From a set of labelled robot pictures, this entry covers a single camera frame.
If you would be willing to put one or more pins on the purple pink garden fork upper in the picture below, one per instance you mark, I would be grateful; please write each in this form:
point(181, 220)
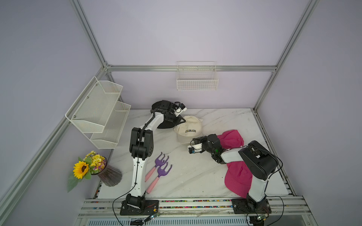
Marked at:
point(159, 161)

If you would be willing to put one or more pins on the cream Colorado cap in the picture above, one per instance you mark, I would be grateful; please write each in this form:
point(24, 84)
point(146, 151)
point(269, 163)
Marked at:
point(189, 130)

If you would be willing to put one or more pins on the dark glass flower vase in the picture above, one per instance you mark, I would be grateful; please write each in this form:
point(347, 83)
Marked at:
point(110, 176)

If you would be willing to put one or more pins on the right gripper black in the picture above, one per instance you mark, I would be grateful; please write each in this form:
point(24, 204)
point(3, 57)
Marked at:
point(200, 140)

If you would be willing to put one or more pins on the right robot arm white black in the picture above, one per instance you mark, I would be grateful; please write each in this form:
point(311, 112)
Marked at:
point(249, 167)

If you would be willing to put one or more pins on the white wire wall basket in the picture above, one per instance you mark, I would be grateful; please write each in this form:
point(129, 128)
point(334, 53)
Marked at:
point(196, 76)

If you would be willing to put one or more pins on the white two-tier mesh shelf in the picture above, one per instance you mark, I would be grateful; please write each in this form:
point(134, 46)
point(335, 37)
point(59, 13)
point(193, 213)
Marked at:
point(99, 114)

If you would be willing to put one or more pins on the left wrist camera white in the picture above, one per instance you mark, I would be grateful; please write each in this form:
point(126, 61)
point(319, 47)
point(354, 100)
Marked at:
point(180, 108)

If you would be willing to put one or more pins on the sunflower bouquet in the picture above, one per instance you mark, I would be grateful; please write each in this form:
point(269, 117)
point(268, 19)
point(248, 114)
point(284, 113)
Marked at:
point(92, 164)

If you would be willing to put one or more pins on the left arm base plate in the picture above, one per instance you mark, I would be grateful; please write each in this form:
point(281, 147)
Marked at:
point(139, 206)

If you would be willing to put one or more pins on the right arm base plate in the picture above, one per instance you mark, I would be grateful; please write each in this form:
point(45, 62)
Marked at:
point(250, 206)

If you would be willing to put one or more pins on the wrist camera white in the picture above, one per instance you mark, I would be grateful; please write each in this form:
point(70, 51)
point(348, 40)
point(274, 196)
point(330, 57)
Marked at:
point(180, 108)
point(197, 148)

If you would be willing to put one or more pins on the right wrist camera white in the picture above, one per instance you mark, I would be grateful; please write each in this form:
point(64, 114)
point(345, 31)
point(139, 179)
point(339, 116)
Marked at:
point(197, 148)

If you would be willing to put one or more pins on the pink cap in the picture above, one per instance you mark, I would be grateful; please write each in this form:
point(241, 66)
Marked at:
point(231, 139)
point(238, 178)

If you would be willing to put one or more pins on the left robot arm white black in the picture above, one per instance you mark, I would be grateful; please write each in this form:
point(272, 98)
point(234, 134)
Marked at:
point(141, 148)

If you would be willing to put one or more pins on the aluminium front rail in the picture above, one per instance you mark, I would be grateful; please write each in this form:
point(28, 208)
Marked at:
point(283, 211)

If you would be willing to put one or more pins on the black cap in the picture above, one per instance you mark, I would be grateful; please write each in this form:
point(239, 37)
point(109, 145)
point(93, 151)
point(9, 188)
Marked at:
point(155, 108)

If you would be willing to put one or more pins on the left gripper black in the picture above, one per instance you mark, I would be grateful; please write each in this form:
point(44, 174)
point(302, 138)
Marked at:
point(177, 117)

